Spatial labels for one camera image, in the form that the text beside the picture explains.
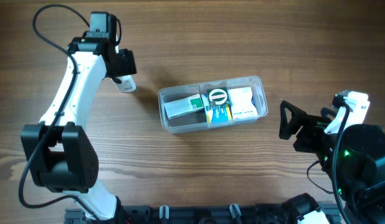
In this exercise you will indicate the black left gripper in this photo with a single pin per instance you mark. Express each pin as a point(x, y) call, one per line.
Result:
point(124, 66)

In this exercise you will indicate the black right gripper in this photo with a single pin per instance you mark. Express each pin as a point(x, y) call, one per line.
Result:
point(305, 131)

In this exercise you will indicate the white Calamol lotion bottle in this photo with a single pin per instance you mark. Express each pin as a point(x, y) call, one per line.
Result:
point(124, 84)

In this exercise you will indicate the white medicine box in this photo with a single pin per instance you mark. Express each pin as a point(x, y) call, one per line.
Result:
point(242, 103)

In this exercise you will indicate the white green long box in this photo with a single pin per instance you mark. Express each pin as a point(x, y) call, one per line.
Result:
point(184, 106)

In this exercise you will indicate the clear plastic container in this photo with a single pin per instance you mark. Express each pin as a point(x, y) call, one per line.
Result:
point(197, 121)

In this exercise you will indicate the blue Vicks VapoDrops box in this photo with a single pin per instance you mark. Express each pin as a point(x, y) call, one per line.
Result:
point(216, 114)

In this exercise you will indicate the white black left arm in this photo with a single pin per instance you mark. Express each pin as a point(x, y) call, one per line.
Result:
point(59, 154)

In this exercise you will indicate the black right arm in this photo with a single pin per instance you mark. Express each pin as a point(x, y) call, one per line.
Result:
point(356, 158)

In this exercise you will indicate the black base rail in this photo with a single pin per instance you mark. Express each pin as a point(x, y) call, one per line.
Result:
point(300, 209)

